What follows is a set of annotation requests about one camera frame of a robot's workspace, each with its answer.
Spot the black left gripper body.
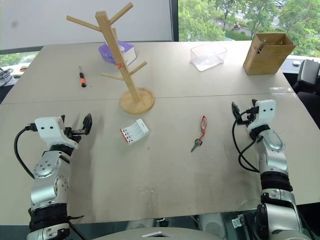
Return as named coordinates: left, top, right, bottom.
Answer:
left=63, top=126, right=86, bottom=145

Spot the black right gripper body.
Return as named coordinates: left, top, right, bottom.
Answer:
left=235, top=106, right=259, bottom=126

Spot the black orange screwdriver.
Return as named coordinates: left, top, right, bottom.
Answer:
left=78, top=65, right=88, bottom=89

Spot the open cardboard box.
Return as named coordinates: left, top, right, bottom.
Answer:
left=242, top=32, right=298, bottom=76

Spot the white battery charger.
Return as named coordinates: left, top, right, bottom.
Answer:
left=119, top=118, right=152, bottom=145

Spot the black office chair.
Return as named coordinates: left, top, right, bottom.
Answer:
left=291, top=59, right=320, bottom=119

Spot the white flat desk device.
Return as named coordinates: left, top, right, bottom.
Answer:
left=10, top=65, right=28, bottom=77

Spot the clear plastic container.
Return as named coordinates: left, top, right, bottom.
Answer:
left=190, top=41, right=228, bottom=73

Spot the purple tissue box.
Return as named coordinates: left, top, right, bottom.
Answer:
left=97, top=40, right=139, bottom=67

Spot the wooden branch hanger stand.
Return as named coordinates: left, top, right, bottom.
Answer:
left=66, top=2, right=156, bottom=115

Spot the grey whiteboard panel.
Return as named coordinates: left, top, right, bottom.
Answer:
left=0, top=0, right=174, bottom=50

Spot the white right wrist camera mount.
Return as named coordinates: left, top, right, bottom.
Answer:
left=247, top=99, right=277, bottom=132

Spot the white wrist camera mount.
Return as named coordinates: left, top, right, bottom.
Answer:
left=247, top=99, right=277, bottom=132
left=34, top=115, right=78, bottom=151

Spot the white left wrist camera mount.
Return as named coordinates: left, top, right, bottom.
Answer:
left=34, top=115, right=78, bottom=151

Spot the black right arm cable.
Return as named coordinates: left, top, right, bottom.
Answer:
left=231, top=116, right=261, bottom=174

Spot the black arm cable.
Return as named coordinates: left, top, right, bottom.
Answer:
left=231, top=116, right=261, bottom=174
left=13, top=123, right=39, bottom=180

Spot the key with red strap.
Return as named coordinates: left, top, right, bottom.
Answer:
left=190, top=115, right=209, bottom=153

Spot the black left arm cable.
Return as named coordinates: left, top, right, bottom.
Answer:
left=13, top=123, right=39, bottom=180

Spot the metal table bracket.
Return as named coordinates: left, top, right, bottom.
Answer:
left=231, top=214, right=245, bottom=230

